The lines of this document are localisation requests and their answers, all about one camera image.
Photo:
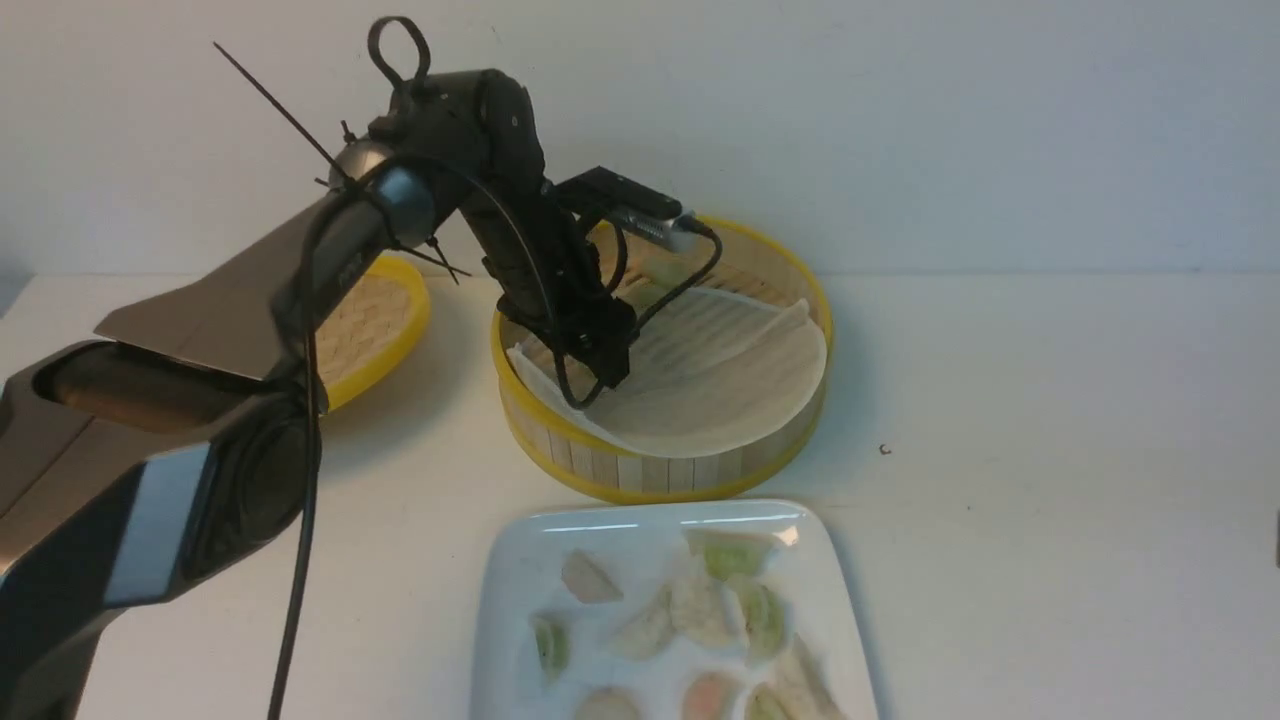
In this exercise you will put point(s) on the yellow bamboo steamer basket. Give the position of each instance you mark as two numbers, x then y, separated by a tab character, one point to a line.
751	264

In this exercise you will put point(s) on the green dumpling top right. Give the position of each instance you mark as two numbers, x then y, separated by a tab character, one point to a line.
725	554

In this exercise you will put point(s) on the white dumpling centre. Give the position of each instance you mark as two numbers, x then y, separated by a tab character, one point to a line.
698	611

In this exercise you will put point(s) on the pink dumpling bottom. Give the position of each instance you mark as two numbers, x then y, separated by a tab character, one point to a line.
711	696

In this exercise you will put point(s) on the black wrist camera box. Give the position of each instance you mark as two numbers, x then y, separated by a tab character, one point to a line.
601	195

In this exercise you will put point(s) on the green dumpling bottom edge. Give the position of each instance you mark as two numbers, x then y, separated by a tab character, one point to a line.
764	704

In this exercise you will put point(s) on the yellow bamboo steamer lid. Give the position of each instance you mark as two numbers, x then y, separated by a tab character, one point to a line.
372	330

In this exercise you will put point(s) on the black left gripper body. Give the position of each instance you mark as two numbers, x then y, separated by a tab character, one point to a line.
550	277

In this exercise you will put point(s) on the white dumpling upper left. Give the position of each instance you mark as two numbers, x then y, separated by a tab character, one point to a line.
588	582

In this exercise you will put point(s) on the green dumpling left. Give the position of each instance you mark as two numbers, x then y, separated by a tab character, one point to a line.
552	642

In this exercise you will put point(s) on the pale dumpling centre left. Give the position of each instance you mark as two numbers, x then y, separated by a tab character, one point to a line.
648	632

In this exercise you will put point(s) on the white dumpling lower right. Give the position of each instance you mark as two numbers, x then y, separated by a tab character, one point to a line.
802	690

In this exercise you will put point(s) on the white square plate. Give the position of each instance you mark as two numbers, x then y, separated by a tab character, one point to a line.
641	547

